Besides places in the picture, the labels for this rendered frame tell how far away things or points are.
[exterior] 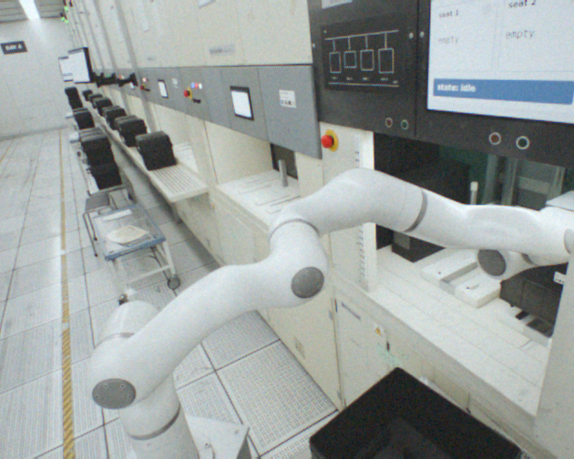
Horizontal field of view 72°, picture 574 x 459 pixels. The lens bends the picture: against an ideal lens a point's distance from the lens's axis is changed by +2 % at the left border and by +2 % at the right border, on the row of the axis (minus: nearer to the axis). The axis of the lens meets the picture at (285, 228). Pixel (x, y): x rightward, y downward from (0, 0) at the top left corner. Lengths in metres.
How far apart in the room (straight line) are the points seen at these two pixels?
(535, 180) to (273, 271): 1.41
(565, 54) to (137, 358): 0.82
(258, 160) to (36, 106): 11.95
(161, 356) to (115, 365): 0.08
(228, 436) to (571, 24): 1.07
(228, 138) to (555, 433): 2.15
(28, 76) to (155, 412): 13.56
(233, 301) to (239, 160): 1.94
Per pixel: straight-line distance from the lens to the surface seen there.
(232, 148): 2.56
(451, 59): 0.84
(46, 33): 14.20
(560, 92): 0.73
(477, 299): 1.26
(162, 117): 3.95
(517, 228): 0.79
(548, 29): 0.74
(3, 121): 14.33
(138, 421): 0.91
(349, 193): 0.67
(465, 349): 1.14
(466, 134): 0.84
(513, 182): 1.86
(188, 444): 1.02
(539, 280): 1.11
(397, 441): 1.07
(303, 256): 0.63
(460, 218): 0.77
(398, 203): 0.70
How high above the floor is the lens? 1.64
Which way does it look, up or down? 26 degrees down
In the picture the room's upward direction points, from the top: 8 degrees counter-clockwise
